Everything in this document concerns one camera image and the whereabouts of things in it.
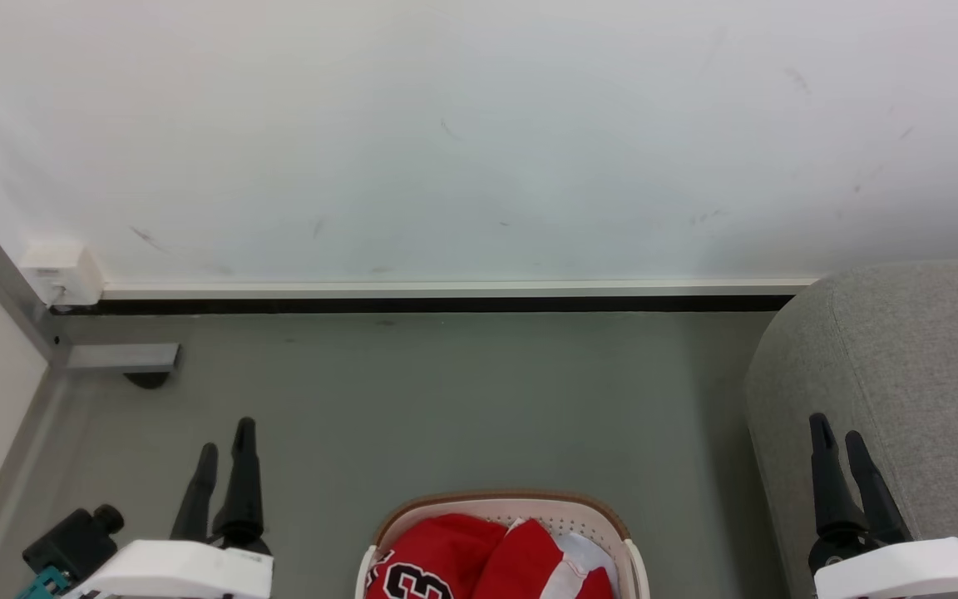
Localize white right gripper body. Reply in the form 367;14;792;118
807;531;958;599

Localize white garment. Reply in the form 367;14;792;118
552;531;620;593

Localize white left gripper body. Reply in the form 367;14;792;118
63;539;274;599

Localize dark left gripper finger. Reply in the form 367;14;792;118
170;443;220;542
212;418;273;555

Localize grey upholstered seat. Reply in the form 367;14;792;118
744;259;958;599

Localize white wall socket box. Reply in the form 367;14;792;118
19;240;105;308

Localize red numbered basketball jersey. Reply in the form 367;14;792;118
365;513;506;599

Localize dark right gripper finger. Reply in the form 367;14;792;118
808;413;870;542
845;429;913;542

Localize red shorts with white stripe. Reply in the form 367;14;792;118
471;519;615;599

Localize teal left camera connector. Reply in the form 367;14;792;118
17;566;69;599

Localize white plastic laundry basket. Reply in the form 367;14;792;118
353;490;651;599

